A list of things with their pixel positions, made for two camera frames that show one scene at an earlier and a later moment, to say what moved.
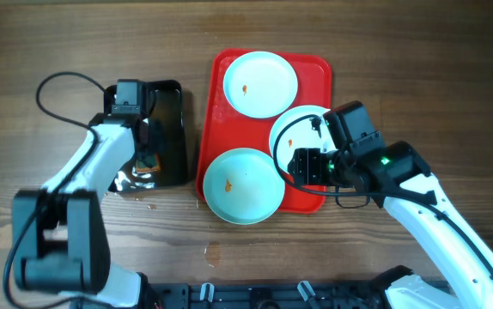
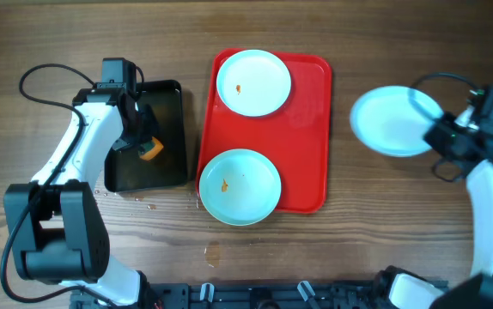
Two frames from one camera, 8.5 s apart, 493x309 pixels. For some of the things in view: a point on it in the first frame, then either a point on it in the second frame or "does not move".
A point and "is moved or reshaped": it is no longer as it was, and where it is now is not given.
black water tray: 162,99 does not move
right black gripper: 307,166 → 434,134
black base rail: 270,295 does not move
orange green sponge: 142,167 is moved or reshaped
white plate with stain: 260,84 is moved or reshaped
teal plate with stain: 244,186 does not move
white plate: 299,134 → 394,120
